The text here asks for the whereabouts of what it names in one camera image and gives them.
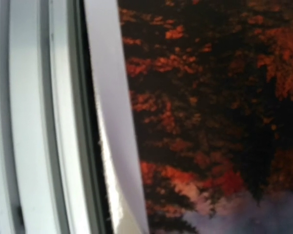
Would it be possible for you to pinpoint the landscape photo with white mat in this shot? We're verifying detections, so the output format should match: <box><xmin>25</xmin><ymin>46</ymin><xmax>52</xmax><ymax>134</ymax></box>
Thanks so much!
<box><xmin>84</xmin><ymin>0</ymin><xmax>293</xmax><ymax>234</ymax></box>

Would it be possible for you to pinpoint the aluminium corner post left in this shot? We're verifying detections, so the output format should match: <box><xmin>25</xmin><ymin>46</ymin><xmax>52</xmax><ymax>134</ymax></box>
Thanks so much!
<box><xmin>0</xmin><ymin>0</ymin><xmax>110</xmax><ymax>234</ymax></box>

